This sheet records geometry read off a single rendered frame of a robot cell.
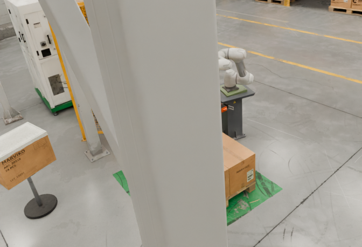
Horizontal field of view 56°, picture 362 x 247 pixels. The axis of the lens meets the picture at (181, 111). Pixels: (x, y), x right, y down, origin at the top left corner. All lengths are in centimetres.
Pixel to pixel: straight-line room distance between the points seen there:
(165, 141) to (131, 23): 15
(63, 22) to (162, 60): 41
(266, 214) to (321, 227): 56
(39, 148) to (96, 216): 102
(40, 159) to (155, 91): 383
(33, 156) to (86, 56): 345
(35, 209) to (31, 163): 76
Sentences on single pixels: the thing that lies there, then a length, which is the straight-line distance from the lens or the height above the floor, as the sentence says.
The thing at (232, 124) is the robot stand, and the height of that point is 25.
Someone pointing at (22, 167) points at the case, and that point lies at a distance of 412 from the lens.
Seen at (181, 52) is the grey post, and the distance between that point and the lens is 39.
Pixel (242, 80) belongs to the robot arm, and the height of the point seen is 97.
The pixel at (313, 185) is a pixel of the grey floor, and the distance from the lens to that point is 448.
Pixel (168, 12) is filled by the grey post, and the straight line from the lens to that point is 37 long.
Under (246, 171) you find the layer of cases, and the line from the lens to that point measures 403.
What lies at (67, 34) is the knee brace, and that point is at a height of 280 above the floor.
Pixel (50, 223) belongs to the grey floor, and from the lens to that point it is 448.
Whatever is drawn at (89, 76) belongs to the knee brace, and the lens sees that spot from 70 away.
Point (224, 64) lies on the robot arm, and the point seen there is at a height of 156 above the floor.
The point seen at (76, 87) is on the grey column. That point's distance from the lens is 468.
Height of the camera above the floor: 299
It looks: 30 degrees down
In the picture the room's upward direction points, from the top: 7 degrees counter-clockwise
